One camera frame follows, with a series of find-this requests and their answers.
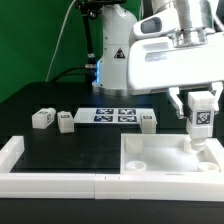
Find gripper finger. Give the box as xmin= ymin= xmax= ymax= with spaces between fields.
xmin=168 ymin=87 xmax=184 ymax=119
xmin=211 ymin=82 xmax=223 ymax=108

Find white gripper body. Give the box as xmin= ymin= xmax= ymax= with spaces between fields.
xmin=127 ymin=32 xmax=224 ymax=95

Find white square tabletop tray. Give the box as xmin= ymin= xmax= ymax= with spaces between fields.
xmin=120 ymin=134 xmax=224 ymax=174

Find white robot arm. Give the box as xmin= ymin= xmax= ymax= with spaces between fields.
xmin=93 ymin=0 xmax=224 ymax=117

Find white U-shaped fence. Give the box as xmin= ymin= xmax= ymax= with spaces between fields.
xmin=0 ymin=136 xmax=224 ymax=202

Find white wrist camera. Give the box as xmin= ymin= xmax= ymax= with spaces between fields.
xmin=129 ymin=8 xmax=179 ymax=46

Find black cables on table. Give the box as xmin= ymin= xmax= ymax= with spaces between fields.
xmin=49 ymin=65 xmax=95 ymax=83

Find white AprilTag base plate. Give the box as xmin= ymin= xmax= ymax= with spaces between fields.
xmin=74 ymin=108 xmax=156 ymax=124

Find white cable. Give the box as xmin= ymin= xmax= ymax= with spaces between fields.
xmin=45 ymin=0 xmax=78 ymax=83

